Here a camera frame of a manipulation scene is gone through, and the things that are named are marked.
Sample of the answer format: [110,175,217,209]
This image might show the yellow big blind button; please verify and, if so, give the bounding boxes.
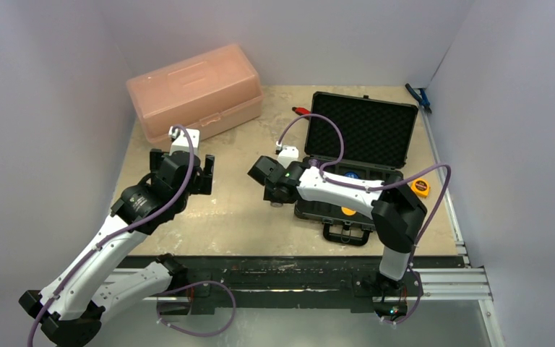
[341,207,357,216]

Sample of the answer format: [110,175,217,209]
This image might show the blue small blind button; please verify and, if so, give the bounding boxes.
[344,171,359,179]

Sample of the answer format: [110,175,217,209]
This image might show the black foam-lined carry case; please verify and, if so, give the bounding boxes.
[294,92,418,247]

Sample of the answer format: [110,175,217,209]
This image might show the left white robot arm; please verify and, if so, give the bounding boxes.
[18,149,215,346]

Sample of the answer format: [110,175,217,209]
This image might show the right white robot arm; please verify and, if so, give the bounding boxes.
[248,155,427,294]

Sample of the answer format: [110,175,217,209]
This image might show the pink plastic storage box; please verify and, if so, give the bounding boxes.
[126,44,264,147]

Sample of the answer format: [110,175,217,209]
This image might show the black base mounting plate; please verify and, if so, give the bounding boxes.
[126,255,465,317]

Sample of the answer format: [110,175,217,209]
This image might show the yellow tape measure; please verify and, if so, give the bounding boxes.
[410,178,431,198]

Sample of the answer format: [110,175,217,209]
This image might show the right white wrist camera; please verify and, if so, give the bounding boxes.
[275,142,300,168]

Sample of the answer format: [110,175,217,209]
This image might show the red-handled tool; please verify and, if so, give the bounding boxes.
[291,107,311,116]

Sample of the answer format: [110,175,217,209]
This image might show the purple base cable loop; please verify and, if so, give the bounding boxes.
[155,280,237,337]

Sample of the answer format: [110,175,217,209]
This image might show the blue-handled pliers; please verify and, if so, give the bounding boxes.
[405,83,432,113]

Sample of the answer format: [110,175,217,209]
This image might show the aluminium extrusion rail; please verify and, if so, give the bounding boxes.
[413,88,506,347]

